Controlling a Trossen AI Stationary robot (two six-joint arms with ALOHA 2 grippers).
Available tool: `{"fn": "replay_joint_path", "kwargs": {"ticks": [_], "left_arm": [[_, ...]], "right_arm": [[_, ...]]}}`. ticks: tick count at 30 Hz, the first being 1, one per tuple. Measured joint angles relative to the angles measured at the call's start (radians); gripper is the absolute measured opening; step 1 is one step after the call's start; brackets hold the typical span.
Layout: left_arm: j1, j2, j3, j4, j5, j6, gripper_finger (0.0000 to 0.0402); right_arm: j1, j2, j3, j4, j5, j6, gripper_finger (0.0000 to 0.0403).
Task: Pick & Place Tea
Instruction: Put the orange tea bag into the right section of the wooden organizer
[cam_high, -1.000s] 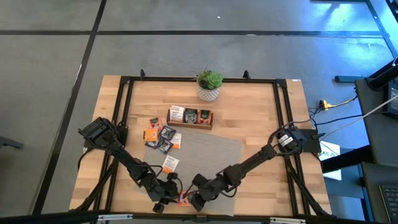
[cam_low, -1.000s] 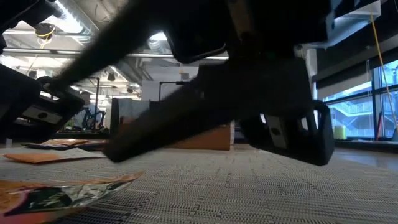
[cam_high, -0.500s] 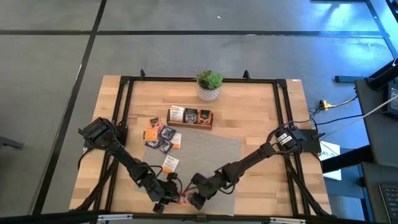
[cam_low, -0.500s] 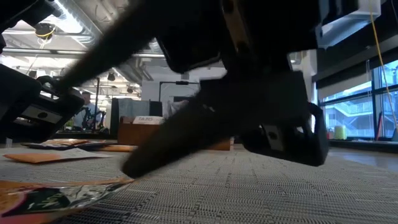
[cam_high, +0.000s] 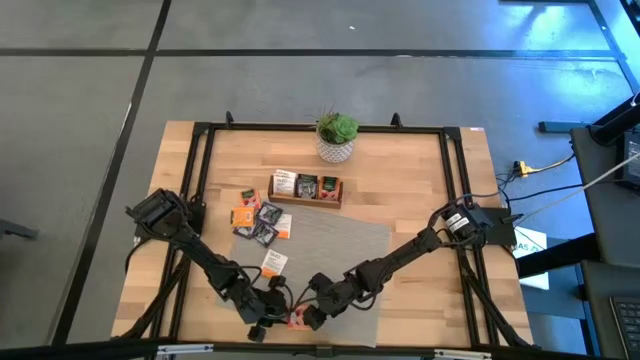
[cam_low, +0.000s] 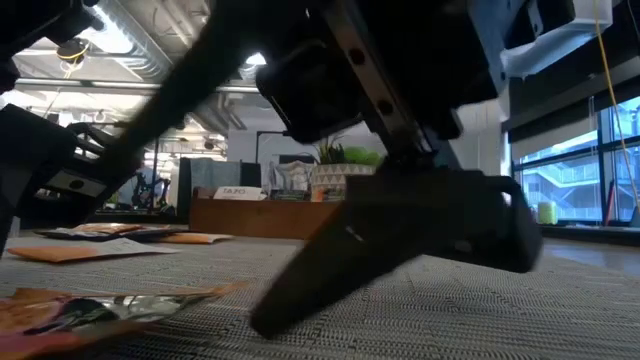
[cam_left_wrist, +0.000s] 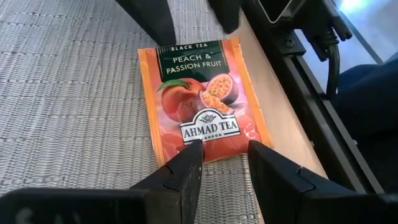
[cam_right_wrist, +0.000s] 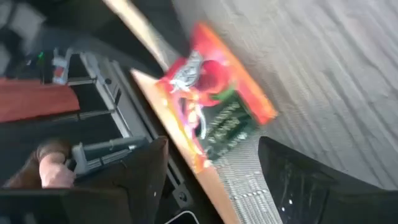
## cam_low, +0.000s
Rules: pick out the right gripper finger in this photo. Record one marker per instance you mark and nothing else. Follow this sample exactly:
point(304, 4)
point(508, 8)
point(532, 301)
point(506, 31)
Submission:
point(200, 80)
point(350, 260)

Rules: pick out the peach passion fruit tea bag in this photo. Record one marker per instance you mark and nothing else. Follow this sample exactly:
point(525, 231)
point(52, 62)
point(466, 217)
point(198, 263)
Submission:
point(327, 195)
point(60, 325)

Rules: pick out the white orange Tazo tea bag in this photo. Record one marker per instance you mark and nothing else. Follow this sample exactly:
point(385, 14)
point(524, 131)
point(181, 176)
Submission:
point(195, 238)
point(60, 252)

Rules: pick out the Tazo tea box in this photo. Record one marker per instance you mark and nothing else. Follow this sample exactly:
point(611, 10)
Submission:
point(240, 193)

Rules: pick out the wooden tea box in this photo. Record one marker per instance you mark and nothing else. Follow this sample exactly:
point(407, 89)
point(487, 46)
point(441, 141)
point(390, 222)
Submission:
point(250, 220)

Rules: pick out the succulent in patterned pot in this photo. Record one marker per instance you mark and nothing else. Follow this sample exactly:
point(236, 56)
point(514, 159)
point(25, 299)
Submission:
point(340, 175)

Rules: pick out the black stand with bar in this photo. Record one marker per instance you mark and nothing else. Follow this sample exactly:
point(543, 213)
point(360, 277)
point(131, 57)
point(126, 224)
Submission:
point(270, 133)

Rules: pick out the grey office partition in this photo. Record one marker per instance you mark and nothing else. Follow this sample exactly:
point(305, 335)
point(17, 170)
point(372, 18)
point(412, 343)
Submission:
point(215, 172)

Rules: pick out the white draped background object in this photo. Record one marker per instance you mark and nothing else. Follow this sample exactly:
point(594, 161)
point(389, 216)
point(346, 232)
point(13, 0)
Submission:
point(292, 172)

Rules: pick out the black ceiling sensor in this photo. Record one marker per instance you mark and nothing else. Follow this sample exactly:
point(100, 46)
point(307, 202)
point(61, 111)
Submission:
point(72, 49)

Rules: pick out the grey woven placemat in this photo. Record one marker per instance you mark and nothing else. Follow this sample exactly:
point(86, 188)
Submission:
point(500, 310)

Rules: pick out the yellow-green cylinder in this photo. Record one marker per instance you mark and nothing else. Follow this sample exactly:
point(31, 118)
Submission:
point(547, 212)

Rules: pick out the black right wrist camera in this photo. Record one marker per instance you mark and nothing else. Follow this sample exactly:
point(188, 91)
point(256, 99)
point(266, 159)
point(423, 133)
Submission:
point(310, 95)

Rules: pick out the black aluminium table frame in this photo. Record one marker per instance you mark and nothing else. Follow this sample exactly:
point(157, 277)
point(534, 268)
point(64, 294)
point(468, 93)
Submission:
point(590, 232)

